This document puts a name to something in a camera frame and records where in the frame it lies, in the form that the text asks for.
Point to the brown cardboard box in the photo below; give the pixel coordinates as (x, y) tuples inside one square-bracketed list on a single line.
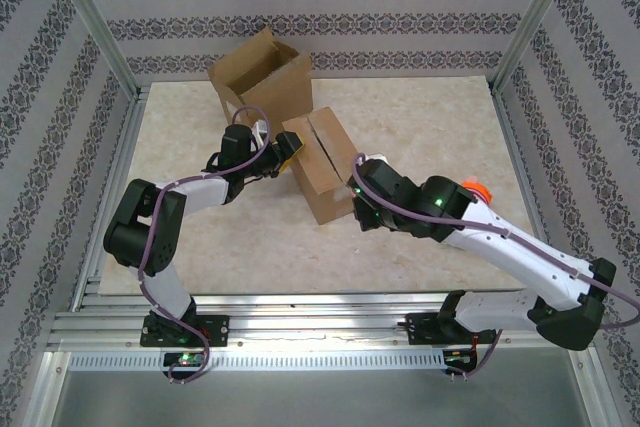
[(285, 92), (320, 167)]

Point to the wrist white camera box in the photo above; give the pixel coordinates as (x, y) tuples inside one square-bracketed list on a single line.
[(261, 131), (376, 158)]

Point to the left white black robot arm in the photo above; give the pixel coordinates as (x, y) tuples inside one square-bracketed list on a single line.
[(145, 227)]

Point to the grey metal panel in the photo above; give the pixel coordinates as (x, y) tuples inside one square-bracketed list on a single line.
[(320, 402)]

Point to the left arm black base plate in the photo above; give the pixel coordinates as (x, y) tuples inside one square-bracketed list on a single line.
[(215, 329)]

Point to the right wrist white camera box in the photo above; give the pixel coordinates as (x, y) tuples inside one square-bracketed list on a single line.
[(376, 158)]

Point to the aluminium lower frame bar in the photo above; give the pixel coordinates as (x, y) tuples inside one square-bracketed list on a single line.
[(595, 392), (47, 392)]

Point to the plush toy with orange hat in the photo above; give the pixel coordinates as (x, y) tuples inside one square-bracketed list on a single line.
[(481, 192)]

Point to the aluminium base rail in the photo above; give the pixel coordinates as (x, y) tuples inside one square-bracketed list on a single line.
[(320, 319)]

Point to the aluminium frame post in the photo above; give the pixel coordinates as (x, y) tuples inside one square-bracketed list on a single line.
[(90, 12), (539, 12)]

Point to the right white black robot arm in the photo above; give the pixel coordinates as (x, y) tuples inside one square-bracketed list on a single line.
[(520, 257)]

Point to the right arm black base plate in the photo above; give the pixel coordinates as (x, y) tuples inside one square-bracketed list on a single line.
[(425, 332)]

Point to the aluminium side rail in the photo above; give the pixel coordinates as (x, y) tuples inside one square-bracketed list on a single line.
[(121, 167), (515, 147)]

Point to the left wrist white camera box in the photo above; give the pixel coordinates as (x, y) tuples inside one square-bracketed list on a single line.
[(261, 131)]

